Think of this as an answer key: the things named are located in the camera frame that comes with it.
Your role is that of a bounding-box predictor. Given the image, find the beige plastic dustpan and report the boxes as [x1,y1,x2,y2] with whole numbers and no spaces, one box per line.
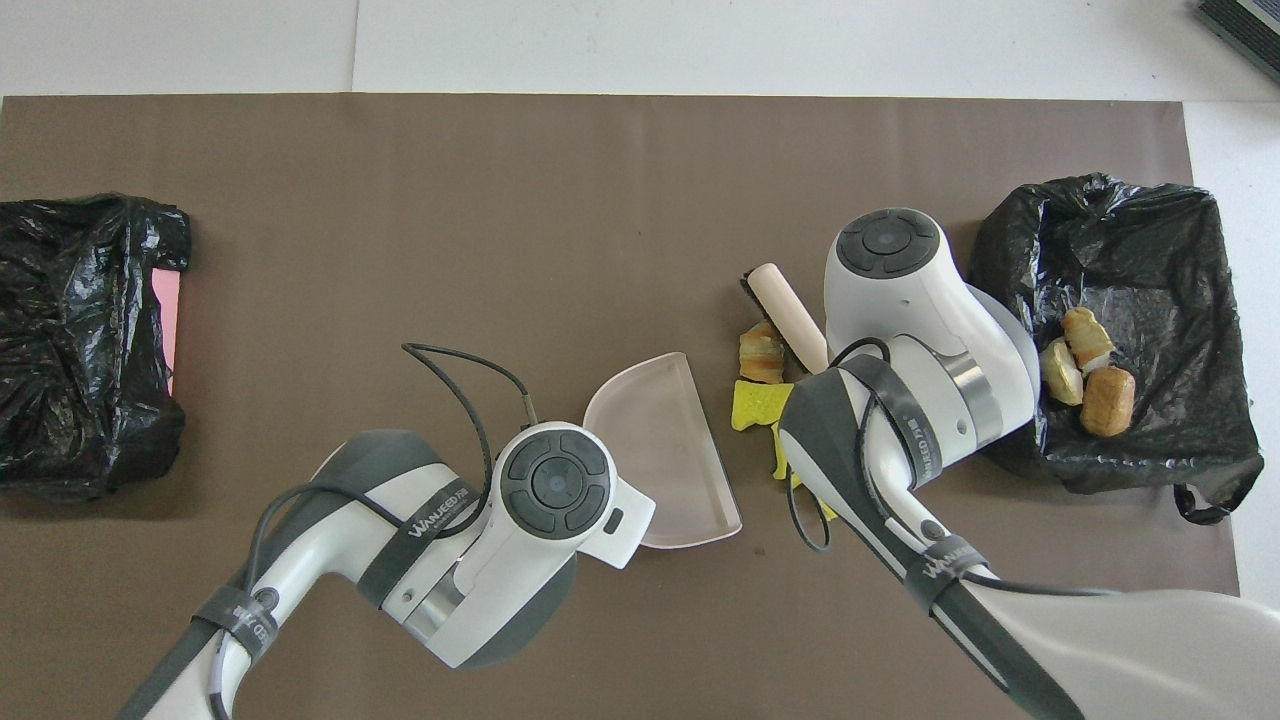
[583,352,744,550]

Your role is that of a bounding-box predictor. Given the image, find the orange croissant piece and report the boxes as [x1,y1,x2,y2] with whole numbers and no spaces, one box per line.
[738,322,787,385]

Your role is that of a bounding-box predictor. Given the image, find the beige hand brush black bristles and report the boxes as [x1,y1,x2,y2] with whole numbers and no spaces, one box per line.
[739,263,831,376]

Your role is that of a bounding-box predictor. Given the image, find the pale bread piece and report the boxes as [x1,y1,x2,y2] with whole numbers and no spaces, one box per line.
[1040,338,1085,407]

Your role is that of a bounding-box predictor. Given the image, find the striped croissant piece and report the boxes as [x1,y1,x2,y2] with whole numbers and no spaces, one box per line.
[1062,307,1116,371]

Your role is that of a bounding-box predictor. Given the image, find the brown bread roll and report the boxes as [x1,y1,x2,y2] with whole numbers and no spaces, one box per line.
[1080,366,1137,438]

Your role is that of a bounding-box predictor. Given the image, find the pink bin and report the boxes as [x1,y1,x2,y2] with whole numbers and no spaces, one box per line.
[152,268,182,397]

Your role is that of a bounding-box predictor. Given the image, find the black plastic trash bag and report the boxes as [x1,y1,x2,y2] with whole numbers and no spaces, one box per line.
[0,192,192,504]
[968,172,1266,526]

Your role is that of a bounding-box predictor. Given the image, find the brown paper table mat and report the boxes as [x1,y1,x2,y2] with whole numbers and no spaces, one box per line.
[0,93,1253,720]

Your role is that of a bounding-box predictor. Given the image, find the dark ridged device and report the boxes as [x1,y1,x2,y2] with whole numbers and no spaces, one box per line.
[1193,0,1280,86]

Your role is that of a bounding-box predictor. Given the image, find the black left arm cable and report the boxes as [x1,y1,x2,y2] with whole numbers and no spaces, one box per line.
[401,343,541,541]

